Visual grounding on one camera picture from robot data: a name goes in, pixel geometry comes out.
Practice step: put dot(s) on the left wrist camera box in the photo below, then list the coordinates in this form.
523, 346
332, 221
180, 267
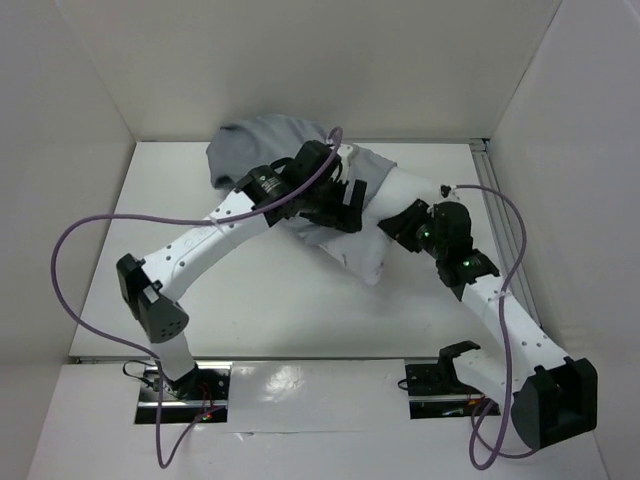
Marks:
344, 157

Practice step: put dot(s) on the aluminium rail frame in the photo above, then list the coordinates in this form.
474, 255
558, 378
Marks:
500, 200

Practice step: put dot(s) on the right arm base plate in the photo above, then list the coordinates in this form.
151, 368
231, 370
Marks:
434, 391

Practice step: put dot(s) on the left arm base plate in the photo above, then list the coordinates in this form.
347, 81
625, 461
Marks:
207, 396

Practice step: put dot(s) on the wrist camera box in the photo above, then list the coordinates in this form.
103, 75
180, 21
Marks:
344, 157
448, 192

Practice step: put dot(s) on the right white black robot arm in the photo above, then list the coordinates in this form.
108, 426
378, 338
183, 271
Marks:
548, 396

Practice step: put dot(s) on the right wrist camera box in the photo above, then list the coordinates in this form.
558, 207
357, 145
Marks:
448, 192

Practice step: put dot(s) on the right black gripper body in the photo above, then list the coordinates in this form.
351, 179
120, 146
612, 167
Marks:
405, 226

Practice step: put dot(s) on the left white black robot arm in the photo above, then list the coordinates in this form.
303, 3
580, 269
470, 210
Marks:
153, 286

